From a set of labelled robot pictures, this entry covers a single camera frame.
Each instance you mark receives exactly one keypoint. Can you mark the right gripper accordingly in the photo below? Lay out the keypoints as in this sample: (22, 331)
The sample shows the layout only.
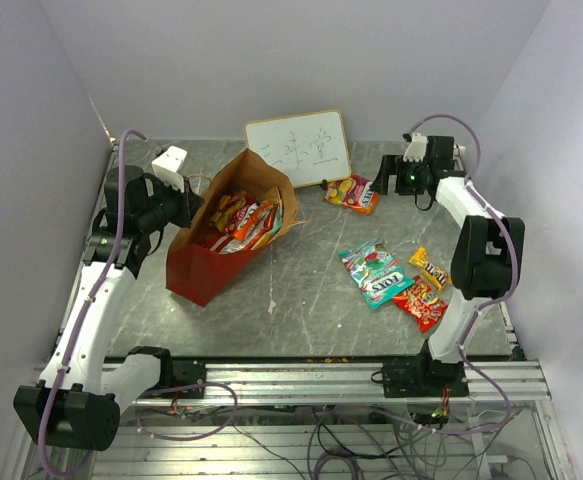
(394, 165)

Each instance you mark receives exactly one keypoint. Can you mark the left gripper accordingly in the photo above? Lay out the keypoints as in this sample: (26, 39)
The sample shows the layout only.
(189, 202)

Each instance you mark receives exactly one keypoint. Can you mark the red Doritos bag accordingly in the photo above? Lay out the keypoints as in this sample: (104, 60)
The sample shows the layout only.
(221, 243)

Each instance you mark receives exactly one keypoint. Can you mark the red brown paper bag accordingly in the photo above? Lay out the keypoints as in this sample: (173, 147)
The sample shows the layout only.
(199, 274)

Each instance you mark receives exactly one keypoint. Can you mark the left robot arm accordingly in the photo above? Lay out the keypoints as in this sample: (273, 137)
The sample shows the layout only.
(76, 403)

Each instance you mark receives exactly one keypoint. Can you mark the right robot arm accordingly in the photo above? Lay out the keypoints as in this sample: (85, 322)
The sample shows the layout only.
(487, 259)

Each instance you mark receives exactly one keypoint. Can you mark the teal Fox's candy bag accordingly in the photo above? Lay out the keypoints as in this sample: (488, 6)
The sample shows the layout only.
(375, 272)

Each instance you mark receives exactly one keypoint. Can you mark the yellow M&M's bag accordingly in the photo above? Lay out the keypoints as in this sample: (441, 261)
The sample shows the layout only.
(435, 274)

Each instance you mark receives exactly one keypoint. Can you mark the red snack mix bag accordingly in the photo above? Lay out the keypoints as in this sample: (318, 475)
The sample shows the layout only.
(421, 302)

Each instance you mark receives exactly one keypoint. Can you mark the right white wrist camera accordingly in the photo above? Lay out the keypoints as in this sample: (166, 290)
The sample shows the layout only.
(416, 147)

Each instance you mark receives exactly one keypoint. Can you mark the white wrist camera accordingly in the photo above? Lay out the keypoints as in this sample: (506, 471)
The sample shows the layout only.
(416, 147)
(167, 165)

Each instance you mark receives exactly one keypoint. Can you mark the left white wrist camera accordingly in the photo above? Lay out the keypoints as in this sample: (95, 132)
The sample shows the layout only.
(167, 165)

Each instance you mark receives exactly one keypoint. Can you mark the small whiteboard yellow frame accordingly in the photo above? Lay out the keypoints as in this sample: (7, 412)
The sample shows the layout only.
(308, 148)

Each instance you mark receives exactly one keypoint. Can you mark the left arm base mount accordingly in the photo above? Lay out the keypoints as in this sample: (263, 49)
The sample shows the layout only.
(181, 377)

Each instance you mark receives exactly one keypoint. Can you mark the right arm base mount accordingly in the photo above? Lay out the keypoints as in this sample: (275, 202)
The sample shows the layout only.
(420, 376)

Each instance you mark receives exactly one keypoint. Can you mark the aluminium rail frame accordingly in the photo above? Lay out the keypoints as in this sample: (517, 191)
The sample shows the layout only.
(311, 380)

